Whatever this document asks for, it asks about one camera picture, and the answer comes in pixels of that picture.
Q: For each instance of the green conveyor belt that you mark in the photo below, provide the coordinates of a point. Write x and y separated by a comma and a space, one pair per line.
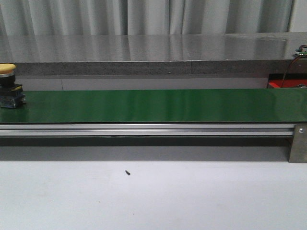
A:
283, 105

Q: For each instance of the grey stone counter slab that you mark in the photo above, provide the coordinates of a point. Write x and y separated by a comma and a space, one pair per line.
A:
79, 55

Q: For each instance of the red bin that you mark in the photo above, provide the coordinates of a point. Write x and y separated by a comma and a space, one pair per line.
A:
290, 81

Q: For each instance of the yellow mushroom push button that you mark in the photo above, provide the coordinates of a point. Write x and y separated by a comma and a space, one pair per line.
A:
11, 94

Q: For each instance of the small green circuit board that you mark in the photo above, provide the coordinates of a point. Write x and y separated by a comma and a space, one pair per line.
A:
301, 52

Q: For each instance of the grey pleated curtain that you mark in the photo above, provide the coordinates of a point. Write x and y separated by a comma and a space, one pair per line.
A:
143, 17

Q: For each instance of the aluminium conveyor side rail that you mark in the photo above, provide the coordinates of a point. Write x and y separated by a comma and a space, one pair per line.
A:
34, 130

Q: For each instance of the metal conveyor support bracket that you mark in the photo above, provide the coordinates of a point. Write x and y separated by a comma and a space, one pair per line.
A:
298, 153

